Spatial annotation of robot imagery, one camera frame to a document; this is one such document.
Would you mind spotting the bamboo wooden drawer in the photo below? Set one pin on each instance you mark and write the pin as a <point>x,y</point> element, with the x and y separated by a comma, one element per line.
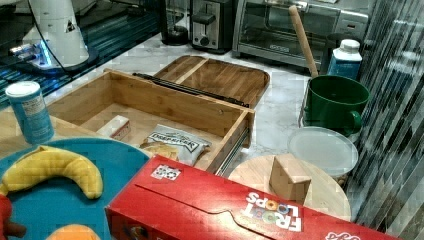
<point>94,103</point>

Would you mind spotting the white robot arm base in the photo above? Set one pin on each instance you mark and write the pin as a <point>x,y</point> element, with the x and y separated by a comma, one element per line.
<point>55,44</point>

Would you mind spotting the dark wooden tray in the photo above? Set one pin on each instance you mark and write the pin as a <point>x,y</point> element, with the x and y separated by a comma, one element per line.
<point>245,84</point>

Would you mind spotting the white Deep River chip bag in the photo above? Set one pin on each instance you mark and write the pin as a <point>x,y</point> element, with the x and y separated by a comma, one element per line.
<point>175,144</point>

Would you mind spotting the red Froot Loops cereal box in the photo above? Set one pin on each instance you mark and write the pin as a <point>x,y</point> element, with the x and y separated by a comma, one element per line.
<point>167,200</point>

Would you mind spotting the black blender base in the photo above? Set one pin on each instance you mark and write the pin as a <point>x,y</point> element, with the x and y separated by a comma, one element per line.
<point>174,22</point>

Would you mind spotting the small white red box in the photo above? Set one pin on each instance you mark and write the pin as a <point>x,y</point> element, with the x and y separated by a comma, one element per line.
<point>117,128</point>

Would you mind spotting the wooden block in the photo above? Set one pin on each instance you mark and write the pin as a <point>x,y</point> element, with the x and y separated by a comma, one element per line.
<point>288,178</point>

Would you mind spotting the silver black toaster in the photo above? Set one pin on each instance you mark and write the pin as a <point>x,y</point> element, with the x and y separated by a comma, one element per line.
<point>212,25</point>

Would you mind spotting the stainless steel toaster oven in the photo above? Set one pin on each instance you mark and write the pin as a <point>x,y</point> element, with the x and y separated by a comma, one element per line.
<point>270,28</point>

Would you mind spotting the green plastic pitcher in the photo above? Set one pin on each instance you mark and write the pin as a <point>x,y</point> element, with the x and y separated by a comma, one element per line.
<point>335,103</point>

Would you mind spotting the round wooden board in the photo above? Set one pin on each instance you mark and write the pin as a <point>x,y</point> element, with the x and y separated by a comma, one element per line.
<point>324,193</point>

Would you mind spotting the wooden rolling pin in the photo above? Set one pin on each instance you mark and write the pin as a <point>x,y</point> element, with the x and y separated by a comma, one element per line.
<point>302,38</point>

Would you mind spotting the blue bottle white cap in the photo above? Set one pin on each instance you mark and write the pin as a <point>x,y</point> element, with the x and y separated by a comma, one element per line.
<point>345,60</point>

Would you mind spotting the yellow banana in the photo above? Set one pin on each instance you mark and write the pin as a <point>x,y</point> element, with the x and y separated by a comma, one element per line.
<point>47,162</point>

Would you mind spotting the orange fruit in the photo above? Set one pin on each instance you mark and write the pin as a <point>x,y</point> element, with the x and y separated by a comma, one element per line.
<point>73,232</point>

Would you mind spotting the blue cylindrical canister white lid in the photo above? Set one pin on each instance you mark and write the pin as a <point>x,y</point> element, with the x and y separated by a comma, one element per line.
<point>30,110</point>

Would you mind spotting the blue round plate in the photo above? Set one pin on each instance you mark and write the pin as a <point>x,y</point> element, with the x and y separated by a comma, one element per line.
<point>59,201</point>

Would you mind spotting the red toy fruit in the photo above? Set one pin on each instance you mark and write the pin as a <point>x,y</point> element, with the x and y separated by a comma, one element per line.
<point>7,227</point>

